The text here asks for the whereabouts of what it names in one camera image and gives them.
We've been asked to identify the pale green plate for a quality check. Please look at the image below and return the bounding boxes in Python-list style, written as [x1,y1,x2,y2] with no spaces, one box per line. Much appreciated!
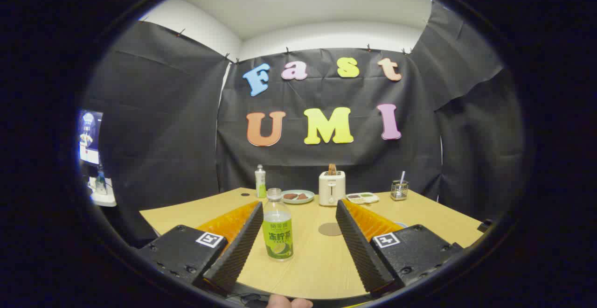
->
[280,189,315,204]

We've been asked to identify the computer screen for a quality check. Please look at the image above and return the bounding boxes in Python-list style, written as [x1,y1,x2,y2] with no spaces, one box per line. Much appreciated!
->
[78,110,104,166]

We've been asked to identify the small white green bottle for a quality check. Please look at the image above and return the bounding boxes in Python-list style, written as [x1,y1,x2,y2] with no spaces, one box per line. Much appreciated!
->
[255,164,267,199]

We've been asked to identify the cream toaster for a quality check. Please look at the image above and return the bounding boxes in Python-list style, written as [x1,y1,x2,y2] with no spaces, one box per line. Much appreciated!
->
[319,171,346,206]

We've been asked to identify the wire mesh glass holder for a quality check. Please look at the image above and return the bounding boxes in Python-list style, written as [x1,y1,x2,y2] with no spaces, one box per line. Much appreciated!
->
[391,180,409,201]

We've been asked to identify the black backdrop cloth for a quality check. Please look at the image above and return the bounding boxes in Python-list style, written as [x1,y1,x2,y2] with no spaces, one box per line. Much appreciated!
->
[82,2,525,248]

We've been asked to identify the wooden table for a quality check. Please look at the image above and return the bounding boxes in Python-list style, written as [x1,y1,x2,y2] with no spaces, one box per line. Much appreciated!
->
[140,187,486,300]

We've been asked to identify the white divided snack tray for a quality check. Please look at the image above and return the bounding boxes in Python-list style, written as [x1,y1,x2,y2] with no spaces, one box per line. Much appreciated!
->
[346,192,380,205]

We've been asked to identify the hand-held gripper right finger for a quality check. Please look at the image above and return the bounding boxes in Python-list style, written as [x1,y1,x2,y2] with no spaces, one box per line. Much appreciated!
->
[336,199,463,294]

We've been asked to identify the green label juice bottle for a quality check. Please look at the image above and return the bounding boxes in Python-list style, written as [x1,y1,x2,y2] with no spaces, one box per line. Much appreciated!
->
[262,188,294,261]

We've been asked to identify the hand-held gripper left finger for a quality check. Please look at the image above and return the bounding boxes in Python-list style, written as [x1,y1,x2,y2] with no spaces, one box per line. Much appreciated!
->
[139,201,264,294]

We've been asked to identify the white side shelf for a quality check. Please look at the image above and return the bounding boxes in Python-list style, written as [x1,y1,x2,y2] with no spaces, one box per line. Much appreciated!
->
[89,177,117,207]

